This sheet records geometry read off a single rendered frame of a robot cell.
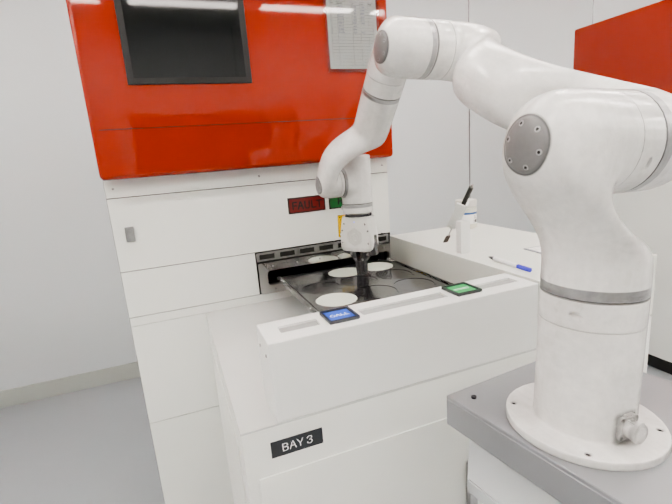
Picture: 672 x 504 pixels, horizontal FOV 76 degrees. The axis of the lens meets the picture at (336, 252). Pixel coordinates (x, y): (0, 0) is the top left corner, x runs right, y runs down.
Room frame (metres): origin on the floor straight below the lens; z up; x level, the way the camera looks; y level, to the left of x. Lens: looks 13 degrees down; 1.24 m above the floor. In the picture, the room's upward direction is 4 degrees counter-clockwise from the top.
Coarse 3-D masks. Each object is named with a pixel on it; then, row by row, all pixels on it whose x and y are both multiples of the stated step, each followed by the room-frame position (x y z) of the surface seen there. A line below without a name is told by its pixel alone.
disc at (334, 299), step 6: (330, 294) 1.03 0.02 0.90; (336, 294) 1.03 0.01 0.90; (342, 294) 1.02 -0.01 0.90; (348, 294) 1.02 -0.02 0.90; (318, 300) 0.99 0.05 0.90; (324, 300) 0.99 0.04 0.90; (330, 300) 0.99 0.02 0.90; (336, 300) 0.98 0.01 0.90; (342, 300) 0.98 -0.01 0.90; (348, 300) 0.98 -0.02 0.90; (354, 300) 0.97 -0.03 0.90; (330, 306) 0.94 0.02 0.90
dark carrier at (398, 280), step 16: (320, 272) 1.25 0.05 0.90; (368, 272) 1.21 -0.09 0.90; (384, 272) 1.20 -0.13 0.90; (400, 272) 1.18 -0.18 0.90; (416, 272) 1.17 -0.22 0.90; (304, 288) 1.10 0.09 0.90; (320, 288) 1.09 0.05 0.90; (336, 288) 1.08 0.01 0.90; (352, 288) 1.07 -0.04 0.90; (368, 288) 1.06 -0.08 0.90; (384, 288) 1.05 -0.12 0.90; (400, 288) 1.04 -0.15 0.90; (416, 288) 1.03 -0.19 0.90; (352, 304) 0.95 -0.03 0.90
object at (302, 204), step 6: (300, 198) 1.30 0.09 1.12; (306, 198) 1.31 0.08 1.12; (312, 198) 1.31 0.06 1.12; (318, 198) 1.32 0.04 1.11; (294, 204) 1.29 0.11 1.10; (300, 204) 1.30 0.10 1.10; (306, 204) 1.31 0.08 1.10; (312, 204) 1.31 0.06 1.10; (318, 204) 1.32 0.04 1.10; (294, 210) 1.29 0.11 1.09; (300, 210) 1.30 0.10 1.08; (306, 210) 1.30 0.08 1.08
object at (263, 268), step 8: (384, 248) 1.38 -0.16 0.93; (304, 256) 1.29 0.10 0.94; (312, 256) 1.30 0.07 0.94; (320, 256) 1.31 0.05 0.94; (328, 256) 1.31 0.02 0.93; (336, 256) 1.32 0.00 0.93; (344, 256) 1.33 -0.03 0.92; (264, 264) 1.24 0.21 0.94; (272, 264) 1.25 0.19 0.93; (280, 264) 1.26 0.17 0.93; (288, 264) 1.27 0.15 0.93; (296, 264) 1.28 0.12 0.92; (304, 264) 1.29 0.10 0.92; (264, 272) 1.24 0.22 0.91; (264, 280) 1.24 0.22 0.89; (264, 288) 1.24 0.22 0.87; (272, 288) 1.25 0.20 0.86; (280, 288) 1.26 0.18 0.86
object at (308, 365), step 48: (432, 288) 0.84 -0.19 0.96; (528, 288) 0.81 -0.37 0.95; (288, 336) 0.65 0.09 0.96; (336, 336) 0.67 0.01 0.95; (384, 336) 0.70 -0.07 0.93; (432, 336) 0.73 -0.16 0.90; (480, 336) 0.77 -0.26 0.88; (528, 336) 0.81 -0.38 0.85; (288, 384) 0.64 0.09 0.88; (336, 384) 0.66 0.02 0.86; (384, 384) 0.70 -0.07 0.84
